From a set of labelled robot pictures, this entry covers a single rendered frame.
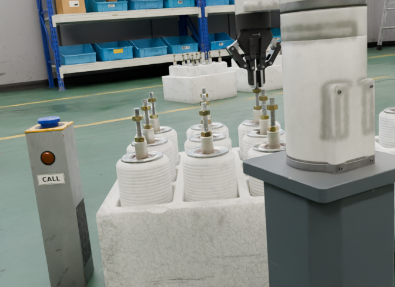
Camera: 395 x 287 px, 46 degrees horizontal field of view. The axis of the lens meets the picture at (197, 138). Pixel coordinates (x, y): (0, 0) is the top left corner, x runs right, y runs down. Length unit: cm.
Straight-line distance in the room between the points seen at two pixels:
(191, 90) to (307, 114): 270
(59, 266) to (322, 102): 63
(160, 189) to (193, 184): 6
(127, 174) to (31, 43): 521
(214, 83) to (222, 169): 252
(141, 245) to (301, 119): 41
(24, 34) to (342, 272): 560
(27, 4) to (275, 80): 337
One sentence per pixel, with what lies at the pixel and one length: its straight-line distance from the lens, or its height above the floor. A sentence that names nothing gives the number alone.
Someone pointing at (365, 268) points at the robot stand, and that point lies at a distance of 57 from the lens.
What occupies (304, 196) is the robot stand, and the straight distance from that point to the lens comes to 50.
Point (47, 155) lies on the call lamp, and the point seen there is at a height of 27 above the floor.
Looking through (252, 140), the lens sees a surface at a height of 25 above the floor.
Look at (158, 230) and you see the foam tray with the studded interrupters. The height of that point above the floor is 14.
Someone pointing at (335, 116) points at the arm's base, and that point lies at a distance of 51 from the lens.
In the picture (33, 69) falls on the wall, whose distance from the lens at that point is 597.
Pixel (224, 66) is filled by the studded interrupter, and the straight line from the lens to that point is 339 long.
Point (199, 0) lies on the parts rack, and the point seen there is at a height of 86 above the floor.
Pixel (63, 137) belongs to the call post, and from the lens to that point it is 88.
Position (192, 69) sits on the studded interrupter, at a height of 23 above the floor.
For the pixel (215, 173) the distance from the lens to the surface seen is 80.
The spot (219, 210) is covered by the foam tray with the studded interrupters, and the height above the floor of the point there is 17.
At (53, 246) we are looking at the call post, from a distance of 95.
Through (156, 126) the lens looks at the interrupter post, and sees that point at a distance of 106.
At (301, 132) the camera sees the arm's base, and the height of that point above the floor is 34.
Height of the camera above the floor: 46
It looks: 12 degrees down
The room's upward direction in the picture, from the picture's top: 5 degrees counter-clockwise
